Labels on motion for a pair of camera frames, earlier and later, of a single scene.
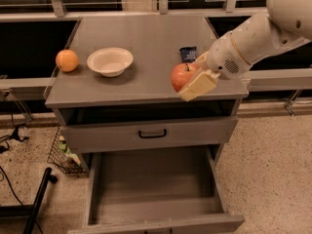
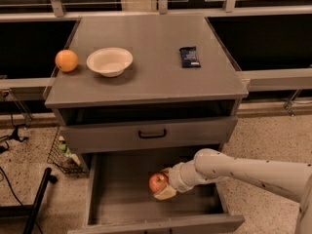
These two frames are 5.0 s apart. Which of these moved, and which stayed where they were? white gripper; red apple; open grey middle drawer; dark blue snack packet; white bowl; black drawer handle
Moved: white gripper; red apple
Stayed: black drawer handle; dark blue snack packet; open grey middle drawer; white bowl
